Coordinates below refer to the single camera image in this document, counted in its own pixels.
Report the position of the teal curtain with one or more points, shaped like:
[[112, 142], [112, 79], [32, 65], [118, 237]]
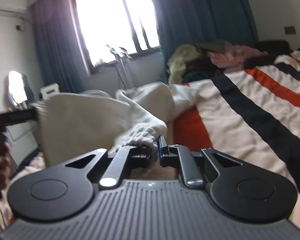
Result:
[[203, 21], [57, 56]]

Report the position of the pink garment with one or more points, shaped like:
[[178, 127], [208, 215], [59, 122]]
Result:
[[234, 56]]

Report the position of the striped bed blanket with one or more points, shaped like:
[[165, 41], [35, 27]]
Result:
[[252, 115]]

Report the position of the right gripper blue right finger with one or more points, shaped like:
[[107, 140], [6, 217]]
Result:
[[181, 158]]

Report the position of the white black chair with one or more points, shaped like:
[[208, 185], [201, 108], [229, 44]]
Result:
[[49, 91]]

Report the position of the right teal curtain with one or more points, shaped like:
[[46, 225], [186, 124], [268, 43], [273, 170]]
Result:
[[203, 21]]

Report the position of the person's left hand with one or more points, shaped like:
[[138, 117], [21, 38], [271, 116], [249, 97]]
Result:
[[4, 166]]

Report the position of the window with dark frame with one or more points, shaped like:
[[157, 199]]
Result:
[[105, 27]]

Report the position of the olive green garment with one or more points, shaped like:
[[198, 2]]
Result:
[[218, 46]]

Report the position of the left teal curtain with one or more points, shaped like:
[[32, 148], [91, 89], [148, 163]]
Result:
[[57, 56]]

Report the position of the dark wall switch panel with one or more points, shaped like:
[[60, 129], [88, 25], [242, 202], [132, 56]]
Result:
[[290, 30]]

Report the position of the white garment steamer stand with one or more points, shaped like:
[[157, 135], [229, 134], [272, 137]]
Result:
[[120, 62]]

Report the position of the lit vanity mirror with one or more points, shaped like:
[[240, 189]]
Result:
[[16, 88]]

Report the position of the white air conditioner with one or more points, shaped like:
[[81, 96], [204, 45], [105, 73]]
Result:
[[12, 8]]

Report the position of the white track jacket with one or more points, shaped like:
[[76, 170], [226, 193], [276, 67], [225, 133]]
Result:
[[74, 124]]

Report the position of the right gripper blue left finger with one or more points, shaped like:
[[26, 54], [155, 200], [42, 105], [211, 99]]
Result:
[[126, 159]]

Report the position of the yellow-green knit blanket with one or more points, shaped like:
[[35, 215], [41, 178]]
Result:
[[178, 61]]

